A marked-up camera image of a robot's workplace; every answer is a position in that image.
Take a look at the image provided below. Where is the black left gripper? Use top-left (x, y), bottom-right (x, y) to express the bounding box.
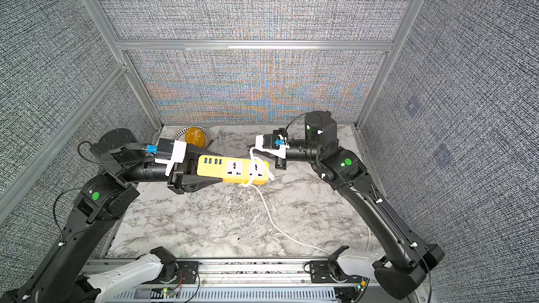
top-left (121, 144), bottom-right (223, 196)

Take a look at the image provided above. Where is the white power cord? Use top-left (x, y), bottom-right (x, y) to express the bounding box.
top-left (239, 146), bottom-right (373, 256)

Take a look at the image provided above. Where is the orange power strip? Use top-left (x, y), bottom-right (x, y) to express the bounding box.
top-left (197, 155), bottom-right (270, 185)

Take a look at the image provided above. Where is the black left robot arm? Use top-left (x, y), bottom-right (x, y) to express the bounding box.
top-left (1, 128), bottom-right (224, 302)

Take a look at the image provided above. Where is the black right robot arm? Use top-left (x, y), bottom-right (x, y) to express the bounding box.
top-left (257, 111), bottom-right (445, 300)

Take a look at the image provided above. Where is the yellow mesh bagged fruit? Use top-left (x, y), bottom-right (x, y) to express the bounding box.
top-left (185, 127), bottom-right (206, 148)

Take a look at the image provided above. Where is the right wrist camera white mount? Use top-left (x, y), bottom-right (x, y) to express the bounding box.
top-left (254, 131), bottom-right (290, 160)

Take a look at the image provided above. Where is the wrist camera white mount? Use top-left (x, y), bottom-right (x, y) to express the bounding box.
top-left (254, 131), bottom-right (290, 160)
top-left (144, 138), bottom-right (188, 177)

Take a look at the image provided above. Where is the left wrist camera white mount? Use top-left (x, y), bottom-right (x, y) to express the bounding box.
top-left (144, 138), bottom-right (188, 177)

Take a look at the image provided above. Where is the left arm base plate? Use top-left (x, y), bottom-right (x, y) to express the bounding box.
top-left (136, 246), bottom-right (200, 284)

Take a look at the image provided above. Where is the aluminium front rail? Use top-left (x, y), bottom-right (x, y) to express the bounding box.
top-left (77, 257), bottom-right (430, 289)

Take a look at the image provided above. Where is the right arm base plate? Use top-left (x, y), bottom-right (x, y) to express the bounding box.
top-left (303, 245), bottom-right (369, 286)

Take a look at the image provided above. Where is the white slotted cable duct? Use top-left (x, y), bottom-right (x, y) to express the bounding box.
top-left (108, 287), bottom-right (338, 302)

